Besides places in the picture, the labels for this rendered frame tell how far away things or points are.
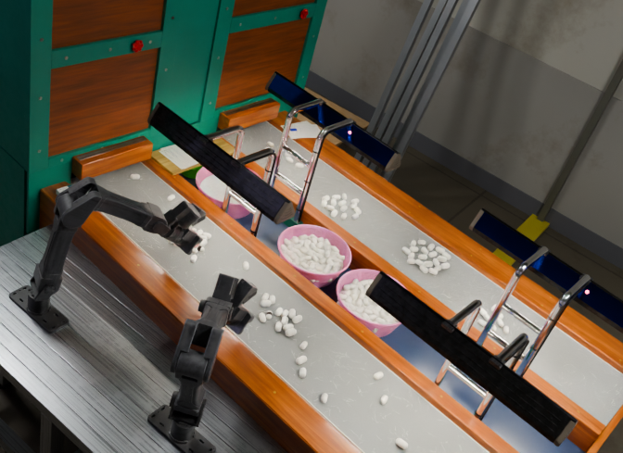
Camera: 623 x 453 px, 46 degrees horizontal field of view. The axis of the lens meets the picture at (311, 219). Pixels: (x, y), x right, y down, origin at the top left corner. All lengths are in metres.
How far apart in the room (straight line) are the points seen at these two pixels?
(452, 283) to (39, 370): 1.42
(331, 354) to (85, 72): 1.19
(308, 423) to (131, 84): 1.31
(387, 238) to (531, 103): 1.99
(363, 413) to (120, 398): 0.68
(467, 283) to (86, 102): 1.48
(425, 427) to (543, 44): 2.78
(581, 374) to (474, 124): 2.42
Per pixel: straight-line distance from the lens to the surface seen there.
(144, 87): 2.70
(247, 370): 2.13
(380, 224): 2.85
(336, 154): 3.13
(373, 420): 2.16
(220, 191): 2.78
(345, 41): 5.07
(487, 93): 4.65
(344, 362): 2.27
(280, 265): 2.47
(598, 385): 2.65
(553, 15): 4.43
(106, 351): 2.25
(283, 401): 2.08
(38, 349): 2.25
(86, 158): 2.64
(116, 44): 2.52
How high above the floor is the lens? 2.36
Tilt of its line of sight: 36 degrees down
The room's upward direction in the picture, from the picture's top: 17 degrees clockwise
